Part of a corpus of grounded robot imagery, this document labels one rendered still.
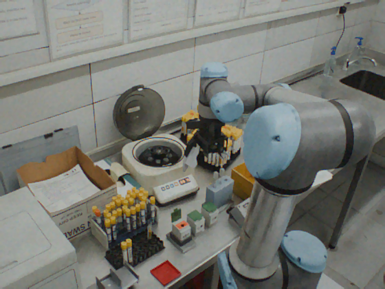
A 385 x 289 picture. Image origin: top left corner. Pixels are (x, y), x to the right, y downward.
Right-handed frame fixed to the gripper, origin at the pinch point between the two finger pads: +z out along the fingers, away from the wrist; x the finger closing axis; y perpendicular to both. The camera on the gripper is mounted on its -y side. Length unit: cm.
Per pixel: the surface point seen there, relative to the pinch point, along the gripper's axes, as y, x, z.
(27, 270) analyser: 27, -59, -11
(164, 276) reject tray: 20.8, -24.1, 19.6
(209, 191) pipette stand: 1.0, 2.8, 12.1
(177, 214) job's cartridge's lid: 7.2, -13.0, 10.4
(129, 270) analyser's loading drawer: 17.0, -33.5, 15.2
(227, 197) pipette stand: 1.6, 10.8, 17.9
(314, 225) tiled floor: -28, 113, 111
